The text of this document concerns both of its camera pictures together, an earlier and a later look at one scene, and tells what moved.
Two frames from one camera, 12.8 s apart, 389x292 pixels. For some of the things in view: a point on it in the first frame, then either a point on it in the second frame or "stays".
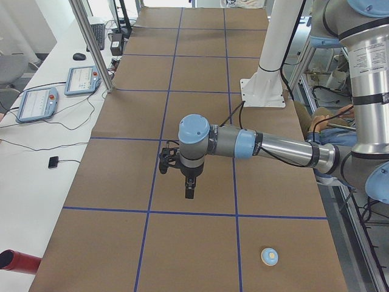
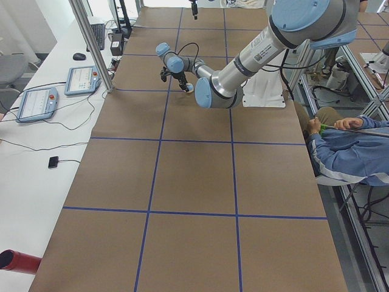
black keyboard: (98, 30) stays
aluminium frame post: (77, 8) stays
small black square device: (53, 162) stays
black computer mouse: (79, 56) stays
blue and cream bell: (269, 256) -> (190, 87)
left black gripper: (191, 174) -> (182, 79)
